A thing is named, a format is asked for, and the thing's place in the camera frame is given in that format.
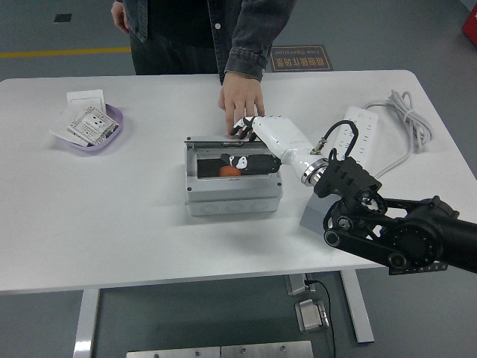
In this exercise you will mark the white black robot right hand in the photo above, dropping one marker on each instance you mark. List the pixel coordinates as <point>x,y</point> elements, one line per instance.
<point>285,138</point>

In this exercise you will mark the person's right hand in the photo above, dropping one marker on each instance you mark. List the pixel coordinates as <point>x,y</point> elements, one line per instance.
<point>121,15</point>

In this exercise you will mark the person's left hand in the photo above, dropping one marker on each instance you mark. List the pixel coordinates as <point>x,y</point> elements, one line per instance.
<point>240,95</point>

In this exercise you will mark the grey junction box with lid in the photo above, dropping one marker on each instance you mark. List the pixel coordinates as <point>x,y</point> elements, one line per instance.
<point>231,201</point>

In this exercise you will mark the person's left forearm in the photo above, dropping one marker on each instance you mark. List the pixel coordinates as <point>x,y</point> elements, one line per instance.
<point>257,41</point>

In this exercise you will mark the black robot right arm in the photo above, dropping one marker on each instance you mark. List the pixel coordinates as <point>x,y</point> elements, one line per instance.
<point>410,235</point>

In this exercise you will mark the grey cube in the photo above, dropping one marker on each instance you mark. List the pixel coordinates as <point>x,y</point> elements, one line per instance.
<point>313,216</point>

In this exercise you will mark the grey table control box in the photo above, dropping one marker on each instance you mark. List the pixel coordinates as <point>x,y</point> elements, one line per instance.
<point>296,285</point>

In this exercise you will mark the black floor hatch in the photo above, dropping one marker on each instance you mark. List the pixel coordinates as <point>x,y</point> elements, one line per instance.
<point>62,18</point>

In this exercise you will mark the person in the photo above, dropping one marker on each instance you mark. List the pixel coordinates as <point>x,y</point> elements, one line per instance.
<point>179,33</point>

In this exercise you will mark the brown floor sign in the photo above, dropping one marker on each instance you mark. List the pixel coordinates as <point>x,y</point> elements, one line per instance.
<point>305,59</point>

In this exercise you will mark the white power strip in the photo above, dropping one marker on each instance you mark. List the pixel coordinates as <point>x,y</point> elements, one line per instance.
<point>367,123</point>

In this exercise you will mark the white socket with printed film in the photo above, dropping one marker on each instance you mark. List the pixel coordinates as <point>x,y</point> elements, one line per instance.
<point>89,125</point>

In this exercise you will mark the white flat packet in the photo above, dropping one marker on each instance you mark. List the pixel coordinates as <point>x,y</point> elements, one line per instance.
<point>59,128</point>

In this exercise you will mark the purple plastic tray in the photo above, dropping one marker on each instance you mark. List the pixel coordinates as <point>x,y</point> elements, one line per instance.
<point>95,148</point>

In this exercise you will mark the metal foot pedal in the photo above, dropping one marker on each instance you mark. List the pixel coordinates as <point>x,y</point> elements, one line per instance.
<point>311,315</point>

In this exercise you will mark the white table leg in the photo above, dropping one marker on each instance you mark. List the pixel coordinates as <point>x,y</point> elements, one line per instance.
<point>359,309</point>
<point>87,320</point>

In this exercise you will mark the black table height controller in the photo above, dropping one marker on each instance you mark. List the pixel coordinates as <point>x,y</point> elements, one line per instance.
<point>436,267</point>

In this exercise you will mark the red object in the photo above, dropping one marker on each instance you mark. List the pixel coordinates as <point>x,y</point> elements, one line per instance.
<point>470,24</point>

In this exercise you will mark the white wall switch plate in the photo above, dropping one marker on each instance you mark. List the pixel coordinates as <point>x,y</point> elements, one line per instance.
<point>85,98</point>

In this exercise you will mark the metal base plate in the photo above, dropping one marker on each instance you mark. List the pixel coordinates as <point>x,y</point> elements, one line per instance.
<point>266,350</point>
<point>171,353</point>

